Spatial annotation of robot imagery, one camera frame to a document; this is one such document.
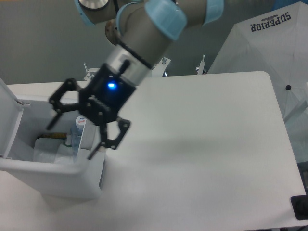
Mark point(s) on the white plastic wrapper bag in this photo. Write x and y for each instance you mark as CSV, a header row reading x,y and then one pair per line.
x,y
50,145

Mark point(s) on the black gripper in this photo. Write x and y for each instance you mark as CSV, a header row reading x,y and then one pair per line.
x,y
100,101

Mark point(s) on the white trash can lid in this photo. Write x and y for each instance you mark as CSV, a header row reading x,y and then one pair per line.
x,y
15,134

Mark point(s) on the crushed clear plastic bottle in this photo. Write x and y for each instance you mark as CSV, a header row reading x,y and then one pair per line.
x,y
76,134

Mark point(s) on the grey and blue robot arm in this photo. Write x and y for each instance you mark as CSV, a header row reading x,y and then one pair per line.
x,y
146,29

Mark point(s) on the white metal base frame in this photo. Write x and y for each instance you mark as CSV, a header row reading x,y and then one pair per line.
x,y
159,70

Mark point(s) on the white Superior umbrella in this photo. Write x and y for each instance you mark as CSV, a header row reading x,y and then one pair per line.
x,y
276,43

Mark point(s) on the black device at table corner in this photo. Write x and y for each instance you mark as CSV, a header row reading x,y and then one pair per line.
x,y
300,206

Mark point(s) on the white trash can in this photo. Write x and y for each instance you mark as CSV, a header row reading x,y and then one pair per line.
x,y
82,179

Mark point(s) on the white bin liner bag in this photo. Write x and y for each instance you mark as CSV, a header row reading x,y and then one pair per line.
x,y
65,160

